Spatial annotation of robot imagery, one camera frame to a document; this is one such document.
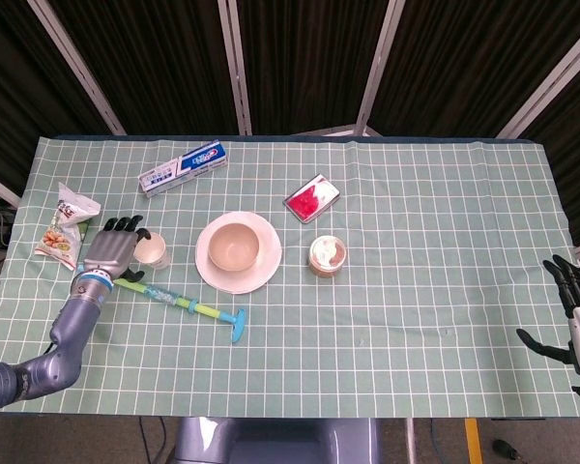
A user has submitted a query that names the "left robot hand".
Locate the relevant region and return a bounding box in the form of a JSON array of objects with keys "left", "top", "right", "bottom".
[{"left": 79, "top": 215, "right": 152, "bottom": 282}]

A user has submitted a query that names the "beige cup with print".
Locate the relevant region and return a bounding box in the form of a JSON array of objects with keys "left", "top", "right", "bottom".
[{"left": 133, "top": 231, "right": 172, "bottom": 270}]

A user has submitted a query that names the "grey robot torso base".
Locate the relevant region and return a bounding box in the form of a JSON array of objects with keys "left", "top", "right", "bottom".
[{"left": 171, "top": 416, "right": 383, "bottom": 464}]

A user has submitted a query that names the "green blue water pump toy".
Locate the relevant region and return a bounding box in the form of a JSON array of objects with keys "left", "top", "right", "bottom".
[{"left": 113, "top": 277, "right": 247, "bottom": 345}]

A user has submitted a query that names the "beige bowl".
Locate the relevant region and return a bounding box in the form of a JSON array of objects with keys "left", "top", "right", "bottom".
[{"left": 208, "top": 222, "right": 261, "bottom": 272}]

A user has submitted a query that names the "blue white toothpaste box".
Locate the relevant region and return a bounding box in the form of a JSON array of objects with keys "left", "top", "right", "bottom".
[{"left": 138, "top": 139, "right": 229, "bottom": 199}]

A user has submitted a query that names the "yellow strip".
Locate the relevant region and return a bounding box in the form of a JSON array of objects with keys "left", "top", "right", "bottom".
[{"left": 465, "top": 418, "right": 482, "bottom": 464}]

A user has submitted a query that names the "white round plate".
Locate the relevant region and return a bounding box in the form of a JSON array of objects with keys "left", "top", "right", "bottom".
[{"left": 194, "top": 211, "right": 282, "bottom": 295}]

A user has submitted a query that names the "white frame post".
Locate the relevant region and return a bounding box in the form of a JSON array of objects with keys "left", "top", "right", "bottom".
[
  {"left": 496, "top": 18, "right": 580, "bottom": 139},
  {"left": 26, "top": 0, "right": 128, "bottom": 136},
  {"left": 355, "top": 0, "right": 406, "bottom": 136},
  {"left": 216, "top": 0, "right": 253, "bottom": 136}
]

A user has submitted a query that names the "black cable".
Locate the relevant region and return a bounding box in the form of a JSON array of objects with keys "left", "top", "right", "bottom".
[{"left": 138, "top": 418, "right": 169, "bottom": 464}]

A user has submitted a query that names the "snack bag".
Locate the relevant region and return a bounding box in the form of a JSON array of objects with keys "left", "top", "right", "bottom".
[{"left": 34, "top": 182, "right": 102, "bottom": 271}]

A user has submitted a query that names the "metal table leg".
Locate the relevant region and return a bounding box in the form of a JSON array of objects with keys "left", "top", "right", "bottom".
[{"left": 404, "top": 418, "right": 416, "bottom": 464}]

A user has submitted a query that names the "clear jar of rubber bands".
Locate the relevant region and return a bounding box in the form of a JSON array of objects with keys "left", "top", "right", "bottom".
[{"left": 307, "top": 234, "right": 348, "bottom": 279}]

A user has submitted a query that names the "red candy packet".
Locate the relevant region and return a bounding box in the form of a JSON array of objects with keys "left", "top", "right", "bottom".
[{"left": 282, "top": 175, "right": 342, "bottom": 224}]

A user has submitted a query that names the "green checked tablecloth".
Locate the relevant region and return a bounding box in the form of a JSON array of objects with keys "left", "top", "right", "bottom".
[{"left": 0, "top": 134, "right": 580, "bottom": 420}]

